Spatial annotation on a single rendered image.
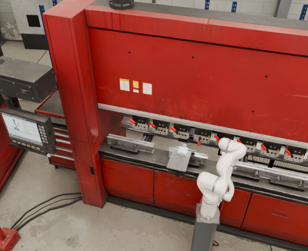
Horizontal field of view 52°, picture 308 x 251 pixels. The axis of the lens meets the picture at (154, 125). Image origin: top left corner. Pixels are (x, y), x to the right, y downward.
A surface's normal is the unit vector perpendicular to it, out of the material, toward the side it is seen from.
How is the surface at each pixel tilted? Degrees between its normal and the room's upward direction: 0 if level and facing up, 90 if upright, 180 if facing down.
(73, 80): 90
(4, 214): 0
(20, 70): 1
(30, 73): 1
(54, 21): 90
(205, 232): 90
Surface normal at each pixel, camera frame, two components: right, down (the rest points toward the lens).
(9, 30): -0.09, 0.63
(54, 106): 0.00, -0.77
